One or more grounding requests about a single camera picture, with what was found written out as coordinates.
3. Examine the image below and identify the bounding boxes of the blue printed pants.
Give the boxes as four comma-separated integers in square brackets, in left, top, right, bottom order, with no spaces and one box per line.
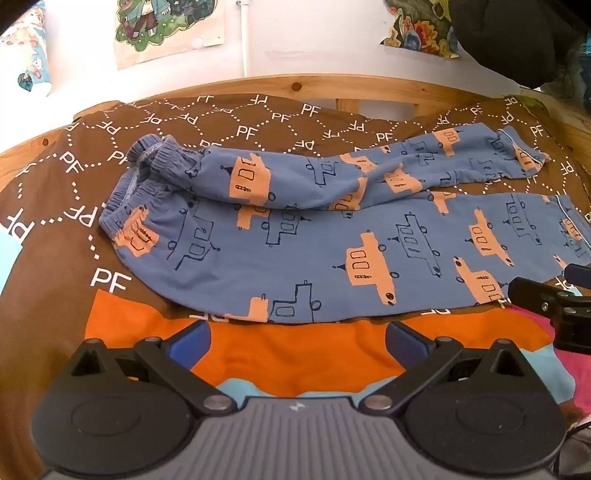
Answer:
[99,124,591,324]

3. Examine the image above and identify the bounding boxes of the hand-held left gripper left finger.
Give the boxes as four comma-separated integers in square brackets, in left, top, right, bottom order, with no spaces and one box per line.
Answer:
[69,320,238,413]

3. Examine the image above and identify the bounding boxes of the colourful cartoon wall poster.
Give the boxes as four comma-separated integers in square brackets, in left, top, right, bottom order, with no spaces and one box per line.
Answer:
[380,0,461,59]

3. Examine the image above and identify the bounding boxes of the white wall pipe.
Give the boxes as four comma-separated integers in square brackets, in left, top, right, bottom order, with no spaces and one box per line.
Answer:
[238,0,253,77]

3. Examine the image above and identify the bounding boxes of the brown printed blanket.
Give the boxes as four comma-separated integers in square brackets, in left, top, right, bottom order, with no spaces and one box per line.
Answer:
[0,90,591,462]

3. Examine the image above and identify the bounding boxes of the green cartoon wall poster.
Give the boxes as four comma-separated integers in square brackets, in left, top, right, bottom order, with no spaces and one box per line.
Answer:
[115,0,225,71]

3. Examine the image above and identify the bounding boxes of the dark cloth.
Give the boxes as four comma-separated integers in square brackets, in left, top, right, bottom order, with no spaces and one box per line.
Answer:
[450,0,591,92]

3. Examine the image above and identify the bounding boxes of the pale cartoon wall poster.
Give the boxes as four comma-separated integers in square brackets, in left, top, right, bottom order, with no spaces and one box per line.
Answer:
[0,0,52,95]

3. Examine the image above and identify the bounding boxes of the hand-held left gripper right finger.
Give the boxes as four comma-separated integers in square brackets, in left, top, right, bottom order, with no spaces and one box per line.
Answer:
[360,320,537,414]

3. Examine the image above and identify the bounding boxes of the wooden bed frame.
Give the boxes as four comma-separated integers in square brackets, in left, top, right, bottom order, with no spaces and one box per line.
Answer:
[0,75,591,192]

